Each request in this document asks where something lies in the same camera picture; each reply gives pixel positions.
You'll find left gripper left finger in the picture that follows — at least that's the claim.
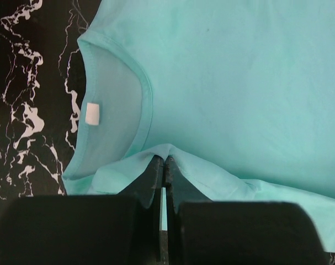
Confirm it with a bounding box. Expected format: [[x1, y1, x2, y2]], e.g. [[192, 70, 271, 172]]
[[0, 156, 164, 264]]

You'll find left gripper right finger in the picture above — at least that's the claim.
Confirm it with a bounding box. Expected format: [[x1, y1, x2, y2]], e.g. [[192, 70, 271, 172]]
[[166, 157, 329, 264]]

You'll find teal t shirt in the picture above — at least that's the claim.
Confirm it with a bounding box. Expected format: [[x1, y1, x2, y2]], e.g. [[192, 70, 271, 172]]
[[62, 1, 335, 252]]

